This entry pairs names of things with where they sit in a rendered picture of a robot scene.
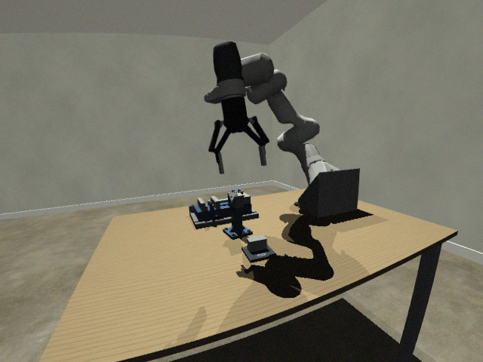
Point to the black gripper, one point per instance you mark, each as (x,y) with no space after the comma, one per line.
(236,120)

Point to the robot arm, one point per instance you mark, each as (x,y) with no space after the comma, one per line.
(254,72)

